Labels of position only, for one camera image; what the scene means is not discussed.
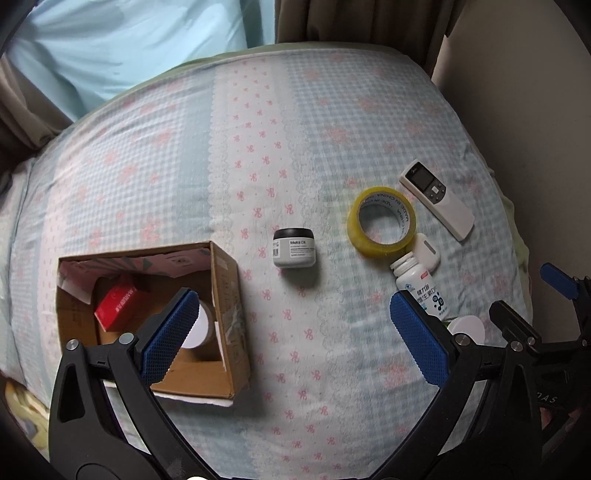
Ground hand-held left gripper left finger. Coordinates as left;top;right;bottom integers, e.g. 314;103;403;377
48;288;222;480

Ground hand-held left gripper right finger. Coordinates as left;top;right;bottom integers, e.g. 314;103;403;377
376;291;546;480

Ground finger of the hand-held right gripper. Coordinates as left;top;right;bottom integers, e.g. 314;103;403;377
540;262;591;302
489;300;542;345

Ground white round lid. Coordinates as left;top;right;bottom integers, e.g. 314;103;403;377
445;316;487;346

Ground white pill bottle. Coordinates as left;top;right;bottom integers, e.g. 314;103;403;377
390;253;451;325

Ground brown cardboard box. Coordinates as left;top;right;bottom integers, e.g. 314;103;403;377
56;240;252;408

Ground small white oval case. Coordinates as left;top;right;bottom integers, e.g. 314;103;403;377
411;233;442;276

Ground yellow packing tape roll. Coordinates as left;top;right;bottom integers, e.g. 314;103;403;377
347;186;417;256

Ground white remote control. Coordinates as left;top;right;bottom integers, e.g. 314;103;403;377
399;160;476;242

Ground grey jar with black lid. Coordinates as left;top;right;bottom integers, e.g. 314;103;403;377
272;227;319;272

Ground small red box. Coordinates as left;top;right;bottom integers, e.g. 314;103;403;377
95;282;142;332

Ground yellow green cloth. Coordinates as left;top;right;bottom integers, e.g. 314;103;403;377
4;377;52;459

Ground checked floral bed sheet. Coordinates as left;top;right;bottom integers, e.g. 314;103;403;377
0;44;533;480

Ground brown curtain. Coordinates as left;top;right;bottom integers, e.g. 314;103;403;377
274;0;468;77
0;54;72;151

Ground light blue curtain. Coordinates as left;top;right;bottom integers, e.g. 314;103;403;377
8;0;279;123

